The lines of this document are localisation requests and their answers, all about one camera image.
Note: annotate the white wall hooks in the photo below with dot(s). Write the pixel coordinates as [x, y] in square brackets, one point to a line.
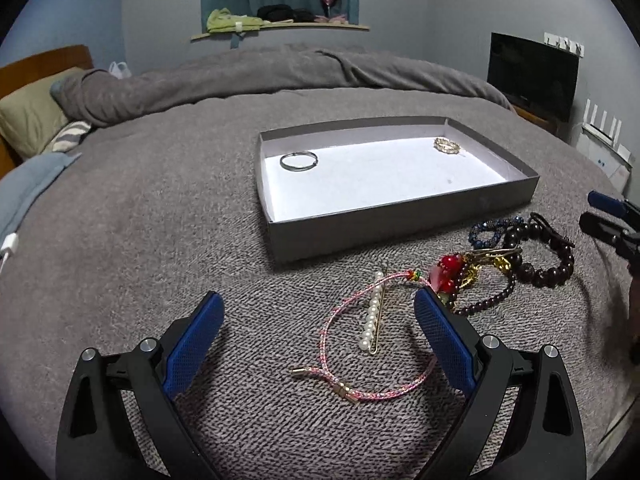
[565, 45]

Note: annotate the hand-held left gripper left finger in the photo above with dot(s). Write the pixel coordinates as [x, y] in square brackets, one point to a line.
[192, 347]

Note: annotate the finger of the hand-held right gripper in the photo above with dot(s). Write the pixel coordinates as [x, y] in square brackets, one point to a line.
[602, 227]
[606, 202]

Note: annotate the striped pillow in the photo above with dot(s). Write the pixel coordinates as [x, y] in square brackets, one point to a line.
[70, 135]

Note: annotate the grey cardboard tray box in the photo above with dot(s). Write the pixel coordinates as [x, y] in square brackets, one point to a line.
[375, 170]

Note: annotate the wooden window sill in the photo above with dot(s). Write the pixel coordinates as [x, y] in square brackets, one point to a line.
[300, 30]

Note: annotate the white box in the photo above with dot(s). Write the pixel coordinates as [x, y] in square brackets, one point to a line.
[600, 157]

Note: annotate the black cloth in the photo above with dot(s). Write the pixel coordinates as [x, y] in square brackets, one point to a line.
[280, 12]

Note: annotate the grey knit bed blanket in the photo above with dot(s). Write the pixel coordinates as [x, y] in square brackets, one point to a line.
[150, 220]

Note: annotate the light blue cloth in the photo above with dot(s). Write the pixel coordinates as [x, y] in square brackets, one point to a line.
[25, 185]

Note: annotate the white plastic bag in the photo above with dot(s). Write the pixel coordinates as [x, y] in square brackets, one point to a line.
[120, 70]

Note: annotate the pink cloth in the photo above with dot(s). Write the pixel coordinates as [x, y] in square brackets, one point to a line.
[332, 19]

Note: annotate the black flat screen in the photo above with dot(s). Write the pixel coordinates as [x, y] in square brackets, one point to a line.
[530, 75]

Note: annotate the green cloth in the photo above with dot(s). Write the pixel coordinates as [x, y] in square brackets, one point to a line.
[225, 20]

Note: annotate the wooden headboard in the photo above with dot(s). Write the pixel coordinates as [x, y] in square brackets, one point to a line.
[30, 67]

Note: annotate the wooden screen stand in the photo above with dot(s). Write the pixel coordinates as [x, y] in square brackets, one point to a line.
[540, 117]

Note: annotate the grey folded duvet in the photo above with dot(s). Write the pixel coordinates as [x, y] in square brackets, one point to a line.
[250, 80]

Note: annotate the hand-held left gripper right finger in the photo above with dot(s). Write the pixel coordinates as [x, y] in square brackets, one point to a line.
[445, 340]

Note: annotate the pearl hair clip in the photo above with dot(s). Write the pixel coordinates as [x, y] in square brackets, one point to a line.
[369, 330]

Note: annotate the olive green pillow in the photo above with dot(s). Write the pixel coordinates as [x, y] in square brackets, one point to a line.
[30, 115]

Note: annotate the white router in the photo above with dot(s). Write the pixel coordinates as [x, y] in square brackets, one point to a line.
[602, 132]

